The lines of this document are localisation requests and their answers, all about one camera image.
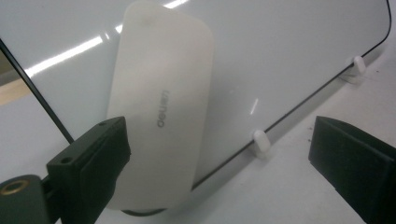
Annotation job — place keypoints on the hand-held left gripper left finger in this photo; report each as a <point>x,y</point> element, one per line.
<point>90,168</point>

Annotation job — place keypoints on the white whiteboard eraser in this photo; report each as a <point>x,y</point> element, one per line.
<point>162,93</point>

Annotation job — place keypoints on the white whiteboard with red scribble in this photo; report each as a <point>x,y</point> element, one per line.
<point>280,46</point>

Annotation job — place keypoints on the white whiteboard stand clip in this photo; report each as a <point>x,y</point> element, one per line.
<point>359,65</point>
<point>261,141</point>

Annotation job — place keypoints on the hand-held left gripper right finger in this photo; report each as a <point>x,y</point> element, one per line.
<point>355,165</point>

